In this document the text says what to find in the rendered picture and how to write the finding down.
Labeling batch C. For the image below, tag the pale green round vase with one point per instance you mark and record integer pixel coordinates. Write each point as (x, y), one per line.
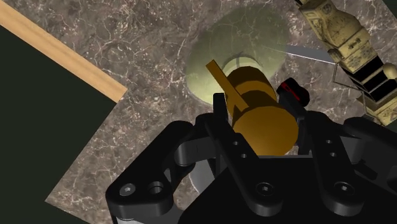
(248, 34)

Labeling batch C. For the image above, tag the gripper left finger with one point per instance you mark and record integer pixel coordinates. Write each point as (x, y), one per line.
(186, 136)

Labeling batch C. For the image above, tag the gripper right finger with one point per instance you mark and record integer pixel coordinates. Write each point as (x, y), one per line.
(328, 161)

